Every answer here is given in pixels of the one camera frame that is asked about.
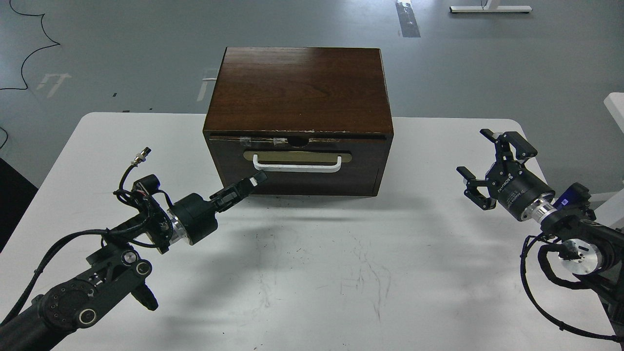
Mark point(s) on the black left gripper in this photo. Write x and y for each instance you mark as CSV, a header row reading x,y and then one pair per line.
x,y
196,216

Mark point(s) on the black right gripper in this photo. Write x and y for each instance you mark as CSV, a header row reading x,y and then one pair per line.
x,y
508,181

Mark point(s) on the wooden drawer with white handle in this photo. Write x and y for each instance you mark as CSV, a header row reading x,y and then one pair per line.
x,y
324,166

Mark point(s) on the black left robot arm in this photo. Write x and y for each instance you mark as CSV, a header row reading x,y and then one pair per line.
x,y
116,269

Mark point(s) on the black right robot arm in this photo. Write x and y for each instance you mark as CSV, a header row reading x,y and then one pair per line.
x,y
576,251

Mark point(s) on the dark wooden cabinet box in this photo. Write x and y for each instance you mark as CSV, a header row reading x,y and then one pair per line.
x,y
300,93

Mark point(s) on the white table base bar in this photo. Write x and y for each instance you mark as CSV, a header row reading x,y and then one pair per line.
x,y
490,6

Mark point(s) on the grey floor tape strip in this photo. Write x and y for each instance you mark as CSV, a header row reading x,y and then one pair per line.
x,y
407,21

